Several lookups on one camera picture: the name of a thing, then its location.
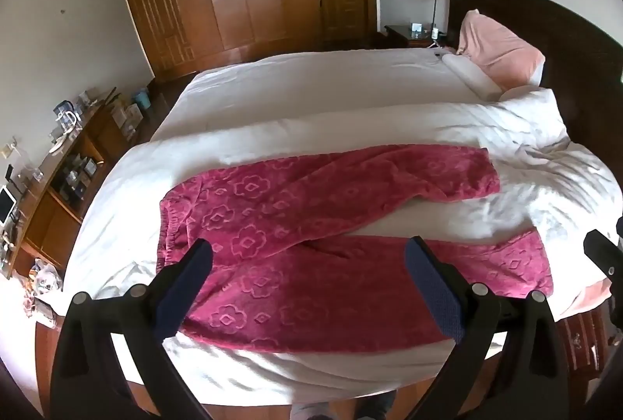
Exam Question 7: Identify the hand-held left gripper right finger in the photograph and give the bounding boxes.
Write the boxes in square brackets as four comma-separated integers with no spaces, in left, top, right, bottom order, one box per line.
[405,235,571,420]

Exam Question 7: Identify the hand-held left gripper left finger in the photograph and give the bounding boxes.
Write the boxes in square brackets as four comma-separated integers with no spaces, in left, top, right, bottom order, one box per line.
[49,237,215,420]

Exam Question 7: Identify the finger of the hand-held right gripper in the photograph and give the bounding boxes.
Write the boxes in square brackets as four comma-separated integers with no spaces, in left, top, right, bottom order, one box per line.
[583,216,623,289]

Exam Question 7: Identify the pink fleece flower-pattern pants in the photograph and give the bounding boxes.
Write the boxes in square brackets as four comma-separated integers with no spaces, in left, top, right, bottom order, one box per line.
[157,145,556,353]

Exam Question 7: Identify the pink cloth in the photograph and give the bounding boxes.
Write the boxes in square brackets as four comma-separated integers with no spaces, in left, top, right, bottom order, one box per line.
[550,276,614,321]

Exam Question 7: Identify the person's right leg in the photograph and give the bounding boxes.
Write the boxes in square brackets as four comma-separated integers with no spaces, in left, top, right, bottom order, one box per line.
[353,391,397,420]

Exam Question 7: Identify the plastic bags pile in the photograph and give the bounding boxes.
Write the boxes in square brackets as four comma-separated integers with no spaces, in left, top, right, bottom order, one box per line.
[24,257,64,304]

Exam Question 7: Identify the white crumpled duvet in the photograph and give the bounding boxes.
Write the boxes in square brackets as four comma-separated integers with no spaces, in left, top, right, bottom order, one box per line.
[63,86,623,406]

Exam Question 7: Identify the white tablet screen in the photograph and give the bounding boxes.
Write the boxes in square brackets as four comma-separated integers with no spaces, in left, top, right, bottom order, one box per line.
[0,185,19,226]

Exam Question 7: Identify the clear electric kettle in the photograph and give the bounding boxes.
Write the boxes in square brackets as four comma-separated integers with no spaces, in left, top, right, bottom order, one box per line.
[53,101,81,134]

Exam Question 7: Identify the white roll pillow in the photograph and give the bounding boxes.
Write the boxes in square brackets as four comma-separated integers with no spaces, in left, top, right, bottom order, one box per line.
[440,53,504,102]

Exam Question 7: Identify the pink pillow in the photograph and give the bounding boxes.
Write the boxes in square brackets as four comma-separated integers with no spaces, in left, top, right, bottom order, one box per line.
[456,10,546,91]

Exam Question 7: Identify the white bed duvet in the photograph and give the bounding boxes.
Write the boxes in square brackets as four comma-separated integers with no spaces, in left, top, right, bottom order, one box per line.
[63,45,623,406]

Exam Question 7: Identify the dark wooden headboard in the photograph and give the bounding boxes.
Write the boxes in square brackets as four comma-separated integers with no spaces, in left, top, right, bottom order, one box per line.
[448,0,623,143]

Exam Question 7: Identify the dark wooden nightstand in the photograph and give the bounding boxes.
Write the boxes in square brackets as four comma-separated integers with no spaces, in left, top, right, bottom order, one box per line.
[384,24,451,48]

